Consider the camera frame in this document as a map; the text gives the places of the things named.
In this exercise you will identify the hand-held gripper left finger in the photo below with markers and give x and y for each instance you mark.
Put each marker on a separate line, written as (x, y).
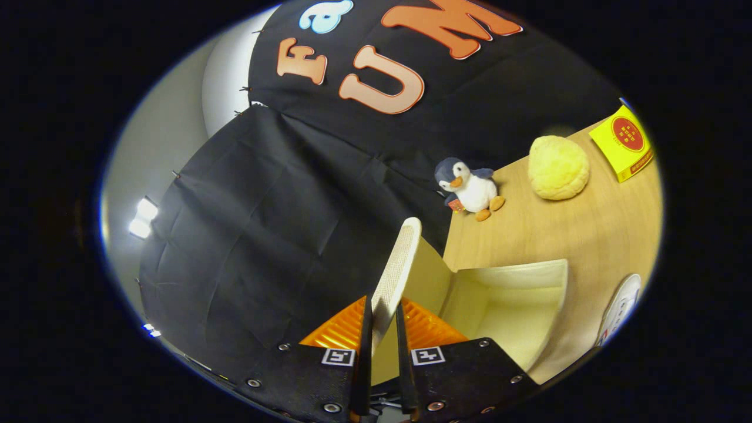
(365, 364)

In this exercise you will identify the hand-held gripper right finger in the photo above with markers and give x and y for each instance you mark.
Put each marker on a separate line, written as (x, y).
(405, 376)

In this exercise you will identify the cream fabric storage box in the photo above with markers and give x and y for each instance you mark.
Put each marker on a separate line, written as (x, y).
(505, 311)

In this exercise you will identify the white canvas shoe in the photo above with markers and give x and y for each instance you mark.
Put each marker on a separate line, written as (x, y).
(620, 305)

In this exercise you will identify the black backdrop cloth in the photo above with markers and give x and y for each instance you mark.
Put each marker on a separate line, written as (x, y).
(264, 235)

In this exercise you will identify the penguin plush toy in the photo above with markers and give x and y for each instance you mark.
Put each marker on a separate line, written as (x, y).
(473, 191)

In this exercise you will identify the yellow plush bun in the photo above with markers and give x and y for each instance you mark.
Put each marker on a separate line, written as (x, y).
(558, 167)

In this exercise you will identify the yellow book with red circle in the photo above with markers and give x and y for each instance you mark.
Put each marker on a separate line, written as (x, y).
(625, 138)

